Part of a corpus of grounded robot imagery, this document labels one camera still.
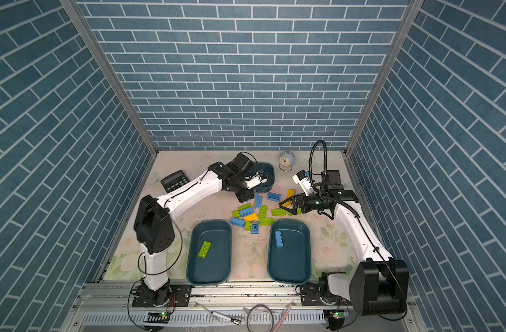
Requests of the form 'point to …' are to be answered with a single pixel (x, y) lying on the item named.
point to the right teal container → (289, 252)
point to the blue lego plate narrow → (258, 202)
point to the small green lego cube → (247, 225)
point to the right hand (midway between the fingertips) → (287, 201)
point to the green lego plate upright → (263, 211)
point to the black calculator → (174, 180)
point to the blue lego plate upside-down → (274, 196)
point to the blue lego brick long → (278, 239)
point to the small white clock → (287, 158)
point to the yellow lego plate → (289, 204)
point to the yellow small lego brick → (251, 217)
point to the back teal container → (267, 170)
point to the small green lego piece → (236, 214)
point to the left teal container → (209, 253)
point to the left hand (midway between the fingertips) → (251, 193)
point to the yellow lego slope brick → (290, 193)
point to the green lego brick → (244, 207)
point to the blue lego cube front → (254, 228)
